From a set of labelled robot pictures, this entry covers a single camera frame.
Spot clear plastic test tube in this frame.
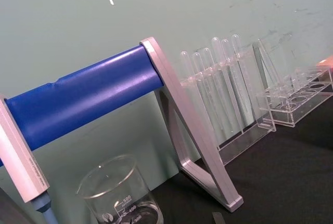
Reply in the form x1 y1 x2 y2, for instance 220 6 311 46
211 36 243 134
202 47 235 138
191 51 223 144
230 34 258 124
179 50 212 141
221 38 251 129

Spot silver pipette stand blue bar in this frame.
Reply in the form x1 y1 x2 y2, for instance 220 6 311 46
0 36 245 224

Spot clear acrylic tube rack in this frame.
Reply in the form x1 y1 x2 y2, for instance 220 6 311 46
178 38 277 166

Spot clear glass beaker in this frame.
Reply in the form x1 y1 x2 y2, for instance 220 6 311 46
76 154 164 224

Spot small dark grey flat piece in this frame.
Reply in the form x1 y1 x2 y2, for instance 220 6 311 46
212 212 226 224

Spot clear acrylic rack round holes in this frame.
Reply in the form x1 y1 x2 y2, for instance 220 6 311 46
256 64 333 128

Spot black table cloth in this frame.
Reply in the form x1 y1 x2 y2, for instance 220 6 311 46
148 98 333 224

